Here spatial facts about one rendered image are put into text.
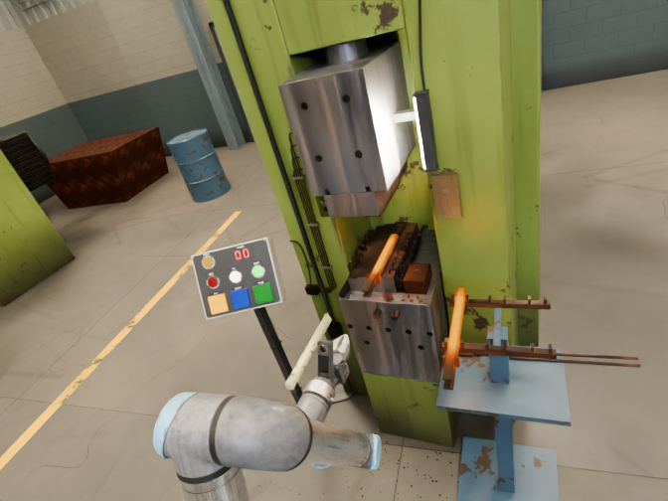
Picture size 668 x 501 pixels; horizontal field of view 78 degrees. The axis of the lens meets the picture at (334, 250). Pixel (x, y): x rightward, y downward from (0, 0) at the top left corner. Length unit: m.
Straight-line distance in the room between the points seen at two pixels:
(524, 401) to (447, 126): 0.92
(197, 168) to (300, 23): 4.68
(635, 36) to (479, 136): 6.19
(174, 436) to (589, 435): 1.94
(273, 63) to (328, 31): 0.24
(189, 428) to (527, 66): 1.62
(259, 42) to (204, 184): 4.62
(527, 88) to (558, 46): 5.51
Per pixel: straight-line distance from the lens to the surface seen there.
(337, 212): 1.54
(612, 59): 7.54
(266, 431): 0.76
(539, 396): 1.56
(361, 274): 1.69
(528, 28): 1.81
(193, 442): 0.80
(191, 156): 6.01
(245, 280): 1.77
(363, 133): 1.37
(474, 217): 1.57
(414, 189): 1.95
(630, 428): 2.45
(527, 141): 1.92
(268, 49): 1.60
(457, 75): 1.40
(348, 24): 1.46
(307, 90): 1.40
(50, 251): 6.12
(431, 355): 1.79
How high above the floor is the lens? 1.95
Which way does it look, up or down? 30 degrees down
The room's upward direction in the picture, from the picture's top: 17 degrees counter-clockwise
